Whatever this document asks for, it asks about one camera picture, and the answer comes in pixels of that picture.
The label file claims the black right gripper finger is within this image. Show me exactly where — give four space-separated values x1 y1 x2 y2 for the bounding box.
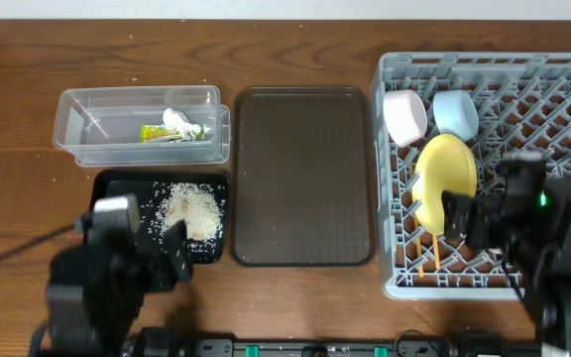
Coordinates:
465 196 499 249
441 190 472 238

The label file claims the yellow plate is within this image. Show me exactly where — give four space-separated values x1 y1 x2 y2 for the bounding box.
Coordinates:
411 134 478 235

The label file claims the wooden chopstick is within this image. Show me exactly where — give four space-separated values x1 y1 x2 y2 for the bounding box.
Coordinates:
413 216 424 278
432 234 440 270

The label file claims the rice pile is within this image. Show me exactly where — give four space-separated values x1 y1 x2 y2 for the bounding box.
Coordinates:
138 181 226 255

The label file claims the blue bowl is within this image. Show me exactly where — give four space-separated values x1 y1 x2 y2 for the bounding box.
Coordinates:
433 90 479 142

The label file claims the pink bowl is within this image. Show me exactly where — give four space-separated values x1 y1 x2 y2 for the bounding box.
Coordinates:
383 89 427 147

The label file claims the green snack wrapper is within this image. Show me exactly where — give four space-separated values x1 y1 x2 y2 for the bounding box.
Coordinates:
139 125 186 143

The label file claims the white tissue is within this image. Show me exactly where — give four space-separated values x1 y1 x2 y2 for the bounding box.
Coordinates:
163 108 205 141

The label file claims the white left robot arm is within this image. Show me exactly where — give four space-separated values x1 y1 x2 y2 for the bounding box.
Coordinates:
29 194 193 356

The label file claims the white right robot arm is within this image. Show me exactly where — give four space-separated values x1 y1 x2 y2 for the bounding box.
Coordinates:
441 152 571 356

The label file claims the black waste tray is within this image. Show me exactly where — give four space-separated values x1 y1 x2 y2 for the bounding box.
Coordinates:
91 170 228 264

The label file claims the grey dishwasher rack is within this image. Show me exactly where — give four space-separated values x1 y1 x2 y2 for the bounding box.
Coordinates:
370 53 571 300

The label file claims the clear plastic waste bin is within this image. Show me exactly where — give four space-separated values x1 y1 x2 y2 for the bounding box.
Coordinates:
53 85 231 167

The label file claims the brown serving tray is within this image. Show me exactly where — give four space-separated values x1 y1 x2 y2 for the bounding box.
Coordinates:
230 86 377 268

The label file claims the black rail at table edge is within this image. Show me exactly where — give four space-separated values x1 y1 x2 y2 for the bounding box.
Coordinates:
117 327 543 357

